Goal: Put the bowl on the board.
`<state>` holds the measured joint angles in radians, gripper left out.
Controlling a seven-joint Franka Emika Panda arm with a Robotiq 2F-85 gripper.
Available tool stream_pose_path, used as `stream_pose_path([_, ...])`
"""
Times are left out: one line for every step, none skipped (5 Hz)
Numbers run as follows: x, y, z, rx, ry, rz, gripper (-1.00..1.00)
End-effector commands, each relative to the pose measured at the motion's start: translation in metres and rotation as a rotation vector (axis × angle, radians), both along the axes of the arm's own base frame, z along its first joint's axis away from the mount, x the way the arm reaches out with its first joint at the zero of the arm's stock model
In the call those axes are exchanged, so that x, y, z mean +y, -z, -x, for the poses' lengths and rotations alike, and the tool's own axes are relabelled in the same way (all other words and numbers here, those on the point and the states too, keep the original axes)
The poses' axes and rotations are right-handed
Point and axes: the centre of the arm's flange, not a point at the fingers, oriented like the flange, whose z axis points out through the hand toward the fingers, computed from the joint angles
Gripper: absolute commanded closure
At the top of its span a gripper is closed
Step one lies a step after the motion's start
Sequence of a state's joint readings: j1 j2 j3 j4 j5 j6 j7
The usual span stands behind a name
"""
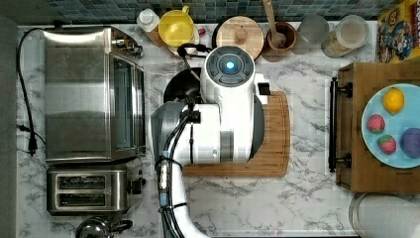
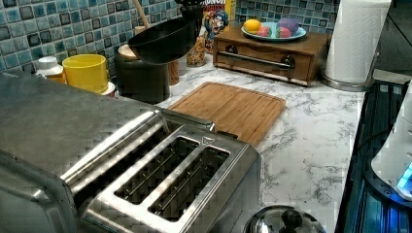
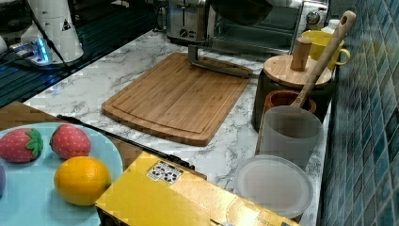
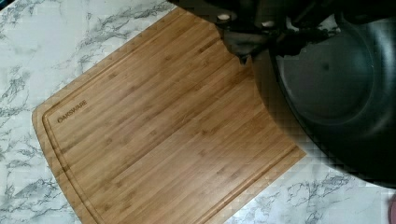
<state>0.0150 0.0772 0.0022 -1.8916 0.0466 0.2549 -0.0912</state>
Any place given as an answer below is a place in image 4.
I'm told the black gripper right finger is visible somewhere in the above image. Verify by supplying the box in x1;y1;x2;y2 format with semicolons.
274;0;395;56

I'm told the dark green bowl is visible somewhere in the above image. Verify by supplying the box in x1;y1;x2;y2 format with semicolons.
276;18;396;188

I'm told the bamboo cutting board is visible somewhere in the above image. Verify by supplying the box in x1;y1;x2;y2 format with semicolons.
32;8;303;224

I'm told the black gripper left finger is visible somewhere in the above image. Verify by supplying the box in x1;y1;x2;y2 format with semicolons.
167;0;280;64

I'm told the pink object at edge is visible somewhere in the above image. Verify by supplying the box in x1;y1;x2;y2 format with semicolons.
388;195;396;224

